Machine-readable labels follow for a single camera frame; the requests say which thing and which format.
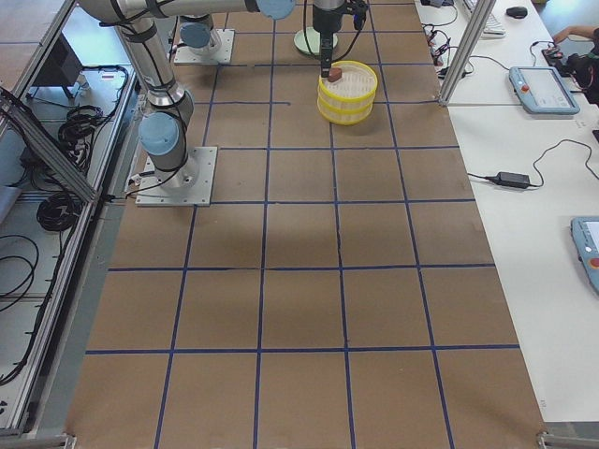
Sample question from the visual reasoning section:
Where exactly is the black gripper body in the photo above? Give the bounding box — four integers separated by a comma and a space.
312, 0, 346, 47

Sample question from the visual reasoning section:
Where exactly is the black power adapter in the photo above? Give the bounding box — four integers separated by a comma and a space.
495, 171, 531, 189

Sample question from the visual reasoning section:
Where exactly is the brown red bun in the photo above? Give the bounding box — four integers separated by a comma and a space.
327, 67, 343, 82

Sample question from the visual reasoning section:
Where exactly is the aluminium frame post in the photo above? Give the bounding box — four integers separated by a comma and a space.
438, 0, 496, 106

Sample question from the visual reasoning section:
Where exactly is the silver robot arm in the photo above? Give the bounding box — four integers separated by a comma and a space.
180, 1, 357, 79
80, 1, 295, 184

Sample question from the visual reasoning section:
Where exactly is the yellow steamer layer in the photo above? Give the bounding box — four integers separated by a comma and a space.
317, 61, 378, 109
317, 98, 373, 125

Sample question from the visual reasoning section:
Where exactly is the light green plate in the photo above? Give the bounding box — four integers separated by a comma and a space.
294, 26, 321, 59

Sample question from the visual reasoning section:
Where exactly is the black computer mouse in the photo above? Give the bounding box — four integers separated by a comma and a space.
505, 6, 528, 20

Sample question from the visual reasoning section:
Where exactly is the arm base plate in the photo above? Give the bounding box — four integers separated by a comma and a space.
135, 147, 218, 207
174, 27, 235, 65

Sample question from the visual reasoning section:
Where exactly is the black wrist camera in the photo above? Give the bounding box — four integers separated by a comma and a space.
347, 0, 369, 31

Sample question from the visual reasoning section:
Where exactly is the black cable bundle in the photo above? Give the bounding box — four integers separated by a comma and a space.
56, 105, 103, 151

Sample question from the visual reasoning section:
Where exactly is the blue teach pendant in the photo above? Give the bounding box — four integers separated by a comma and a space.
508, 66, 579, 115
570, 216, 599, 292

